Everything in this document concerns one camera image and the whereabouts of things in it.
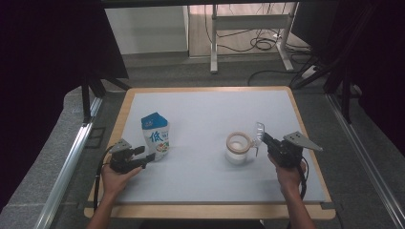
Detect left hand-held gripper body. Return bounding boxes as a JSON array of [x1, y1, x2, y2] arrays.
[[109, 137, 144, 175]]

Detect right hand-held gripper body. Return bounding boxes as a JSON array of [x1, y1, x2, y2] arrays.
[[270, 131, 323, 169]]

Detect blue and white milk pouch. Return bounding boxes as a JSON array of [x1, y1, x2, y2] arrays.
[[140, 112, 170, 162]]

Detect person's left hand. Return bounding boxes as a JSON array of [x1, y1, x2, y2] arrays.
[[100, 163, 142, 198]]

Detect person's right hand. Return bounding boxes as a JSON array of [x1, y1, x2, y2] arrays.
[[268, 154, 309, 195]]

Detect black tripod stand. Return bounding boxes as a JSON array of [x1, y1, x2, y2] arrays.
[[80, 71, 132, 123]]

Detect wooden table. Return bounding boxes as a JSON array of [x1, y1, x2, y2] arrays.
[[83, 85, 337, 221]]

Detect white power strip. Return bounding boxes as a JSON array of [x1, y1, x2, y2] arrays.
[[300, 65, 318, 80]]

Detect black metal stand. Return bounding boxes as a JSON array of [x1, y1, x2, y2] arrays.
[[289, 3, 362, 125]]

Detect dark curtain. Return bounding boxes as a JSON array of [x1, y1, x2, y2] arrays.
[[290, 0, 405, 156], [0, 0, 129, 211]]

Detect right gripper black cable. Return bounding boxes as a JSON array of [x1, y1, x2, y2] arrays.
[[295, 156, 309, 201]]

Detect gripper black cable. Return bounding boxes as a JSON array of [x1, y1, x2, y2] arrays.
[[94, 146, 116, 211], [295, 156, 309, 201]]

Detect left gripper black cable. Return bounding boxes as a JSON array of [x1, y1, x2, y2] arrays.
[[94, 146, 116, 211]]

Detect aluminium floor rail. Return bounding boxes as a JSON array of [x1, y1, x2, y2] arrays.
[[326, 94, 405, 228], [32, 96, 103, 229]]

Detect black floor cables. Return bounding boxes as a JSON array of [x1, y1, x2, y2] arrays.
[[203, 3, 314, 87]]

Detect white metal desk frame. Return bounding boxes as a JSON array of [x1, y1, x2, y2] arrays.
[[209, 3, 299, 74]]

